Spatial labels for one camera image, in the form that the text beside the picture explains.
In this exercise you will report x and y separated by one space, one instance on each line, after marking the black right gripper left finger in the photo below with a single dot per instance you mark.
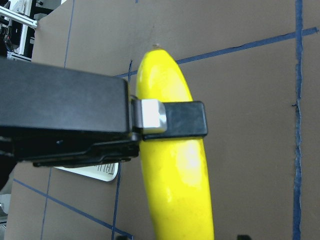
122 237

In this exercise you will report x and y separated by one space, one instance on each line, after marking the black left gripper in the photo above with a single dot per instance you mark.
57 117

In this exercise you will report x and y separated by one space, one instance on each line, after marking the white bear print tray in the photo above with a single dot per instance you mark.
104 172

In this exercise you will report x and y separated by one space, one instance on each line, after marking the yellow banana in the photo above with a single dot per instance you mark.
175 171

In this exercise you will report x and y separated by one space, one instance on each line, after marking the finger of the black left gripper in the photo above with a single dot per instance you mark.
152 119

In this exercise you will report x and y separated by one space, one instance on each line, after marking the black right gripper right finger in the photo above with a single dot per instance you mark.
242 237

